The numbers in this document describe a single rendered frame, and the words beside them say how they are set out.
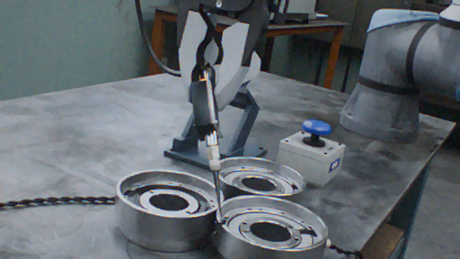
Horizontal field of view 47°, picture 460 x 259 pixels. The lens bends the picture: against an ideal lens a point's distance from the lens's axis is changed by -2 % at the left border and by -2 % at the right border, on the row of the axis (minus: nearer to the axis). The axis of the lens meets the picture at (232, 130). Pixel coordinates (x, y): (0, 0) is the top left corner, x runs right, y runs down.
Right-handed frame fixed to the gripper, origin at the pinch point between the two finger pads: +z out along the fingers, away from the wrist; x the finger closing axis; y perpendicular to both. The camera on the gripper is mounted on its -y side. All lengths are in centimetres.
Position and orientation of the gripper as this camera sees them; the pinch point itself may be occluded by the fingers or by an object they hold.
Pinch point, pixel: (203, 94)
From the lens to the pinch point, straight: 53.6
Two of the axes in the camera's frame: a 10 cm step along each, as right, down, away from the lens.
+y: 4.9, -0.6, 8.7
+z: -2.3, 9.5, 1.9
